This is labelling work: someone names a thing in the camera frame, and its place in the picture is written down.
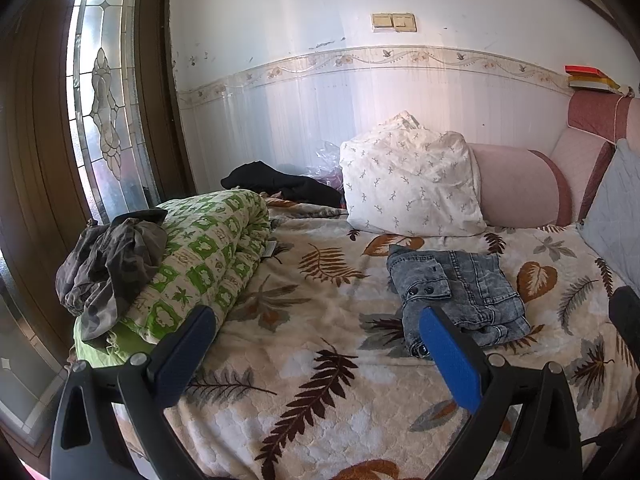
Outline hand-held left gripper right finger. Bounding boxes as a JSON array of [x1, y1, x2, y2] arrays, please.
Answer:
[[419, 305, 583, 480]]

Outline clear plastic bag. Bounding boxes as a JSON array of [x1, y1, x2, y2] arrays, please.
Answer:
[[304, 140, 347, 197]]

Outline green patterned quilt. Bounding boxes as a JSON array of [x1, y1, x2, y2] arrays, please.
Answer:
[[74, 189, 274, 367]]

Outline pink padded headboard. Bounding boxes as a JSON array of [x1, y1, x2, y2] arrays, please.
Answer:
[[467, 91, 640, 228]]

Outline white floral pillow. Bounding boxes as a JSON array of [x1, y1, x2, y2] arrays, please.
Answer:
[[339, 110, 488, 239]]

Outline grey camouflage clothing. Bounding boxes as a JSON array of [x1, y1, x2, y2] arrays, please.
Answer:
[[55, 208, 169, 352]]

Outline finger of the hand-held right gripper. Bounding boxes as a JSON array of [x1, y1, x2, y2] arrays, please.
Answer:
[[609, 286, 640, 357]]

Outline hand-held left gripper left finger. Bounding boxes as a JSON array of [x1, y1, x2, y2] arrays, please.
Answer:
[[49, 305, 218, 480]]

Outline yellow book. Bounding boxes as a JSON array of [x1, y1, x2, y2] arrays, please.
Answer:
[[567, 75, 622, 95]]

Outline grey denim jacket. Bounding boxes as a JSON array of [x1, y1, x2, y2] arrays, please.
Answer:
[[386, 244, 532, 361]]

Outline light blue quilted cover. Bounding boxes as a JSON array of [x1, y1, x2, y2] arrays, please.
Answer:
[[576, 137, 640, 282]]

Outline cream double light switch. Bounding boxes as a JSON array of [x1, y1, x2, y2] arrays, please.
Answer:
[[370, 12, 417, 33]]

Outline wooden door with stained glass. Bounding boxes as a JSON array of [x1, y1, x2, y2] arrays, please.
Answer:
[[0, 0, 197, 461]]

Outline leaf-print fleece blanket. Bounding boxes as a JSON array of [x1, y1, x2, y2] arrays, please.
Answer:
[[112, 197, 640, 480]]

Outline black cloth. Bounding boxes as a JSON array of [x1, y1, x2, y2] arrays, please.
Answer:
[[221, 161, 346, 210]]

